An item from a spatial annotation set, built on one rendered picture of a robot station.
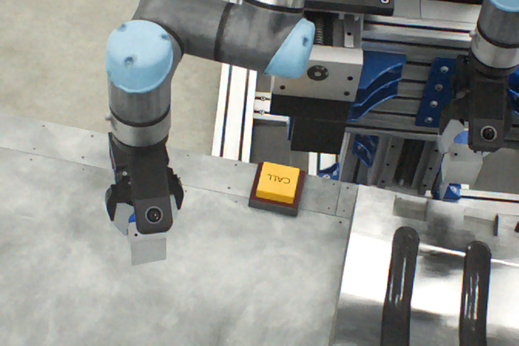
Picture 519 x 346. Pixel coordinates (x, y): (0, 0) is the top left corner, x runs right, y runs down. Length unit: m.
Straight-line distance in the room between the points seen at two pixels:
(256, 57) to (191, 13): 0.10
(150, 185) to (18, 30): 1.82
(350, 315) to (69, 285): 0.42
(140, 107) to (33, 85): 1.72
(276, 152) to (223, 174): 0.81
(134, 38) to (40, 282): 0.53
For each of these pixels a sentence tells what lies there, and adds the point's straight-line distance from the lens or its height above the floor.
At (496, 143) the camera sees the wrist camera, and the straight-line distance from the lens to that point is 1.45.
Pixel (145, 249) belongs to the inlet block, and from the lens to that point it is 1.44.
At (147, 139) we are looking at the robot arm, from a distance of 1.26.
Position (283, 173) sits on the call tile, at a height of 0.84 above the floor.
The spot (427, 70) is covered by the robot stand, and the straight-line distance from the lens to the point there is 1.82.
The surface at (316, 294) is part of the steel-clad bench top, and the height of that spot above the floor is 0.80.
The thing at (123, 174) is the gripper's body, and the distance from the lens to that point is 1.33.
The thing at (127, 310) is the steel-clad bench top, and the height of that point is 0.80.
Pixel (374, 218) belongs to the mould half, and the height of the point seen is 0.89.
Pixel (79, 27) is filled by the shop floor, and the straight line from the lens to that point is 3.07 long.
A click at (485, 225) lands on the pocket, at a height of 0.86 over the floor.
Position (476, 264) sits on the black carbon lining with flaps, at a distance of 1.57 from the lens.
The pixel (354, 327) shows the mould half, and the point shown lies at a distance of 1.44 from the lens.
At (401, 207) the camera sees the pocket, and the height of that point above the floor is 0.86.
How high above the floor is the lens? 2.15
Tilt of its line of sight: 51 degrees down
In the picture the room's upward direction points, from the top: 7 degrees clockwise
